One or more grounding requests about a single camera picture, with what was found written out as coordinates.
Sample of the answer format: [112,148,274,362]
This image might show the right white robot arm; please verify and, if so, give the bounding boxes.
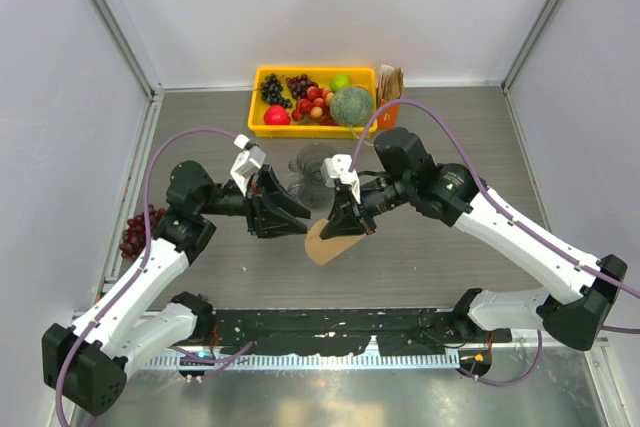
[319,127,627,351]

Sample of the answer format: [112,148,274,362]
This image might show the yellow plastic tray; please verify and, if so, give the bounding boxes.
[247,65,377,139]

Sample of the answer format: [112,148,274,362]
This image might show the red apple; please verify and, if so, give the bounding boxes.
[263,104,291,126]

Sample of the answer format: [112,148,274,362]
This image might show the grey transparent coffee dripper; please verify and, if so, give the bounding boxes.
[288,143,337,184]

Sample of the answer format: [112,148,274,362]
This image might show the dark red grape bunch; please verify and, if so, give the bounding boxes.
[285,74,318,100]

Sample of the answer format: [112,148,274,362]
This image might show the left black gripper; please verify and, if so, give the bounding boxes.
[198,164,310,238]

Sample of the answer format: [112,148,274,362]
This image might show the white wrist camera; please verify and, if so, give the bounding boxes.
[230,134,266,196]
[321,154,361,203]

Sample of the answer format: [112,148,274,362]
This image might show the red grape bunch on table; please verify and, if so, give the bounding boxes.
[119,205,166,261]

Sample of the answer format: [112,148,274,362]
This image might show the red lychee cluster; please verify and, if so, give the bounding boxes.
[290,85,337,126]

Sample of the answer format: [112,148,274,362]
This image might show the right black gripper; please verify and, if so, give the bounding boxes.
[320,173,414,239]

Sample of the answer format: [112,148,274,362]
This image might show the slotted cable duct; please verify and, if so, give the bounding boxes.
[149,352,461,369]

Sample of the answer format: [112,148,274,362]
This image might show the green netted melon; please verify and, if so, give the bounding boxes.
[330,86,374,127]

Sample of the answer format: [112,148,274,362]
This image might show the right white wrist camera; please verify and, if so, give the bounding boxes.
[321,154,361,203]

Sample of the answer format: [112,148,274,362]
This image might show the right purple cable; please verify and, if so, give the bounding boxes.
[349,98,640,388]

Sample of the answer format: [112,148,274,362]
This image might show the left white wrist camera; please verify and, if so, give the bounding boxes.
[230,134,266,196]

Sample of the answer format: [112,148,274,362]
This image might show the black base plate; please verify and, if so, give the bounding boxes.
[177,308,512,357]

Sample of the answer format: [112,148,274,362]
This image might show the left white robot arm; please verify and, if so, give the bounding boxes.
[42,161,311,416]

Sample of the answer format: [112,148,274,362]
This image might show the green pear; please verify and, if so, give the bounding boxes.
[329,74,352,93]

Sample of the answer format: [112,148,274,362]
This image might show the orange filter box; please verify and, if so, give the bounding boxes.
[377,105,399,130]

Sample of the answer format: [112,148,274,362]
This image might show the grey transparent glass server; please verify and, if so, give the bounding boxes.
[288,177,334,210]

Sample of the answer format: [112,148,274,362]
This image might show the dark blue grape bunch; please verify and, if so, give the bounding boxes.
[259,73,293,109]

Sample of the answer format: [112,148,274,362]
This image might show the brown paper coffee filter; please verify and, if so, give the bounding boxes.
[304,219,365,266]

